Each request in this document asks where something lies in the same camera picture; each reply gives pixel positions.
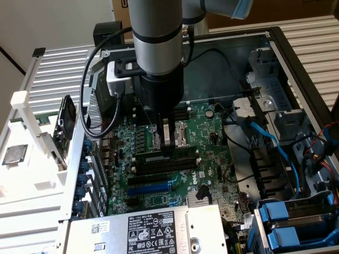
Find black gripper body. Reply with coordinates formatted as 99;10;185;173
139;65;185;115

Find green RAM stick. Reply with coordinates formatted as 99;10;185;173
133;146;198;162
33;113;58;125

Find silver CPU socket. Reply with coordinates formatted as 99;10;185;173
148;120;191;156

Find thin metal locking lever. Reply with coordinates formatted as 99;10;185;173
135;97;154;126

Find green motherboard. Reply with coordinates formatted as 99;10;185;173
100;102;248;223

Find grey metal PC case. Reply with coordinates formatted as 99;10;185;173
57;25;339;254

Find long black expansion slot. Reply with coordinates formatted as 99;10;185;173
128;173;170;187

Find long blue expansion slot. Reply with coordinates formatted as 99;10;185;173
126;182;172;196

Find black plug on motherboard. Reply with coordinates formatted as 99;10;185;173
195;184;211;202

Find silver finned heatsink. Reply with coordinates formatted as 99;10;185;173
187;197;218;210

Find small black box device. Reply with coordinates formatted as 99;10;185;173
93;22;124;46

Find blue card retention clip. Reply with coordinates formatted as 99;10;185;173
77;172;90;186
75;185;87;201
78;158;91;173
72;200;85;215
81;137;94;153

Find printed cardboard box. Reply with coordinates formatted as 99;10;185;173
111;0;133;27

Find black graphics card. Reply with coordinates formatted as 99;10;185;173
52;94;79;171

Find disk bay with blue rails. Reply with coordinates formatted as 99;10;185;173
250;194;339;254

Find white parts rack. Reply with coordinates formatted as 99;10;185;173
0;91;80;207

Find plain cardboard box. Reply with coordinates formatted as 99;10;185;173
205;0;337;29

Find silver power supply unit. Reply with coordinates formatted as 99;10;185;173
62;203;228;254

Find square silver CPU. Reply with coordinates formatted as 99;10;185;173
1;144;29;167

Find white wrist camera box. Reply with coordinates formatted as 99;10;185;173
105;60;135;97

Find long black wire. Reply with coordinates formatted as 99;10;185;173
216;103;254;156

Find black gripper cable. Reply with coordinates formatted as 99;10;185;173
182;25;196;67

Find twisted red black wire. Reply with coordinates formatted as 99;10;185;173
86;117;119;130

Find black wire with connector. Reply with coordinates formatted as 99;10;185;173
195;48;247;92

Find thick black camera cable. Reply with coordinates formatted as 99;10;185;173
80;25;135;139

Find flat blue disk wire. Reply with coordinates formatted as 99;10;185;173
242;116;304;198

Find coloured power wire bundle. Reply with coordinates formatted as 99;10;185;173
303;123;339;202

